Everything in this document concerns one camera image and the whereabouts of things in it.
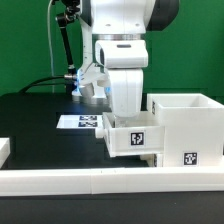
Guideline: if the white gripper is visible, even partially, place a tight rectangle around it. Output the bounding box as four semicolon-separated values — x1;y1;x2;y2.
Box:
108;69;143;118

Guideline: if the white drawer tray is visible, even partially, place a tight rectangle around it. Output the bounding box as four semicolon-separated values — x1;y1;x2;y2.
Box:
95;111;165;157
140;154;163;167

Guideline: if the white drawer cabinet box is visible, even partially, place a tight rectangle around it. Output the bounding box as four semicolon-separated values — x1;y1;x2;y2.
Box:
147;94;224;167

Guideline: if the white front drawer tray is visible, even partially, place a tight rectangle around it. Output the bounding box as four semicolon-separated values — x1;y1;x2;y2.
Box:
140;154;163;167

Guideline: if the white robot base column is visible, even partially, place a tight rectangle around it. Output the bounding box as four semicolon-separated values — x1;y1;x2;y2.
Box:
72;20;109;105

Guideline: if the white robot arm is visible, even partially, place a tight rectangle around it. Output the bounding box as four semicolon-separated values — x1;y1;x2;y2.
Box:
79;0;180;119

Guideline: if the marker tag sheet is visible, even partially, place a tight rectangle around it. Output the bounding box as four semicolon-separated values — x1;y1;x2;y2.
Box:
57;115;103;129

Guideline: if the white left fence bar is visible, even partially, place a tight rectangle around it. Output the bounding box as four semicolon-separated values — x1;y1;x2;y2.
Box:
0;138;10;168

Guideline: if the white fence bar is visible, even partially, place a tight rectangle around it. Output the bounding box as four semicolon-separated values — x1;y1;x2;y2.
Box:
0;167;224;196
0;138;10;168

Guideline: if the white front fence bar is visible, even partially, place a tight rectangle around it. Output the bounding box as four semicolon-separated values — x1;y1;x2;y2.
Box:
0;167;224;196

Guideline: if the black camera stand pole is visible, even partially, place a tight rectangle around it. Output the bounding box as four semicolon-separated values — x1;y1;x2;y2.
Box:
55;3;81;81

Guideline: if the black base cable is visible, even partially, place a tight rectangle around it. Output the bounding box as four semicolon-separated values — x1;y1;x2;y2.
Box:
18;75;78;94

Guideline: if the white hanging cable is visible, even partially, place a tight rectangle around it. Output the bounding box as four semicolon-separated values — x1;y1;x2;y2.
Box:
47;0;56;94

